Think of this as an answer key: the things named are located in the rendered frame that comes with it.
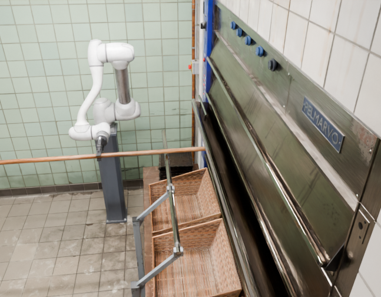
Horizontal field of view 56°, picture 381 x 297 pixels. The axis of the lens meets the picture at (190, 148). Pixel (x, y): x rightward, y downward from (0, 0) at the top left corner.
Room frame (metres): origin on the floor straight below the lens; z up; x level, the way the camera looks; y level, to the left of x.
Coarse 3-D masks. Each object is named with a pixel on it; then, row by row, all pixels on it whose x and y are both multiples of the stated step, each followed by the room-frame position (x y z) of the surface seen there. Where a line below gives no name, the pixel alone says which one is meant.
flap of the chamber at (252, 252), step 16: (208, 112) 2.23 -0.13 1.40; (208, 128) 1.97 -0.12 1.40; (224, 144) 1.79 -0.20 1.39; (224, 160) 1.61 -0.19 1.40; (224, 176) 1.46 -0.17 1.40; (240, 192) 1.34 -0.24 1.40; (224, 208) 1.22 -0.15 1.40; (240, 208) 1.22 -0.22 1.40; (240, 224) 1.12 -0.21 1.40; (256, 224) 1.13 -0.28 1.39; (256, 240) 1.03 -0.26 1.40; (240, 256) 0.94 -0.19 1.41; (256, 256) 0.94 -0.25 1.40; (272, 256) 0.95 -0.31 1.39; (256, 272) 0.87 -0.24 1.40; (272, 272) 0.88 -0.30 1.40; (272, 288) 0.81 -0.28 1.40
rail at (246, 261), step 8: (200, 120) 2.04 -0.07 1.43; (208, 144) 1.73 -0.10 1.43; (208, 152) 1.67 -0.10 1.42; (216, 168) 1.50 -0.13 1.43; (216, 176) 1.44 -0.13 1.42; (224, 192) 1.30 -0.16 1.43; (224, 200) 1.25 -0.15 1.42; (232, 216) 1.14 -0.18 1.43; (232, 224) 1.10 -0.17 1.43; (240, 240) 1.00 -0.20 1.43; (240, 248) 0.96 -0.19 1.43; (248, 264) 0.88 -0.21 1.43; (248, 272) 0.85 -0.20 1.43; (256, 288) 0.78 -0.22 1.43; (256, 296) 0.75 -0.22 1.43
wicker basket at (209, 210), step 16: (176, 176) 2.32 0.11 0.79; (208, 176) 2.23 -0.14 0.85; (160, 192) 2.30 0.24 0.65; (176, 192) 2.31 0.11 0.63; (192, 192) 2.34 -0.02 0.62; (208, 192) 2.12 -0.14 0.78; (160, 208) 2.17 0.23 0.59; (176, 208) 2.17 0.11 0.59; (192, 208) 2.17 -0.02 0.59; (208, 208) 2.02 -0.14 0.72; (160, 224) 1.99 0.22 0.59; (192, 224) 1.79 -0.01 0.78
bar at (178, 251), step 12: (168, 156) 2.03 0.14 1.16; (168, 168) 1.87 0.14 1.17; (168, 180) 1.74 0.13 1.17; (168, 192) 1.63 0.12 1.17; (156, 204) 1.65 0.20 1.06; (144, 216) 1.64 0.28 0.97; (180, 252) 1.18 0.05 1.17; (168, 264) 1.18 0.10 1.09; (144, 276) 1.18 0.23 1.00; (132, 288) 1.15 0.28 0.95; (144, 288) 1.63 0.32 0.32
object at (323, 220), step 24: (216, 48) 2.33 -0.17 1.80; (216, 72) 2.07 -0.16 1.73; (240, 72) 1.75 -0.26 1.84; (240, 96) 1.62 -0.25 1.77; (240, 120) 1.45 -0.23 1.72; (264, 120) 1.29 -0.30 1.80; (264, 144) 1.20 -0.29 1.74; (288, 144) 1.06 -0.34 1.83; (288, 168) 0.99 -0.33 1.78; (312, 168) 0.89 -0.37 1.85; (288, 192) 0.92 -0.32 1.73; (312, 192) 0.83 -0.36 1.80; (312, 216) 0.77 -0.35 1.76; (336, 216) 0.70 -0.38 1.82; (312, 240) 0.70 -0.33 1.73; (336, 240) 0.65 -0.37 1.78
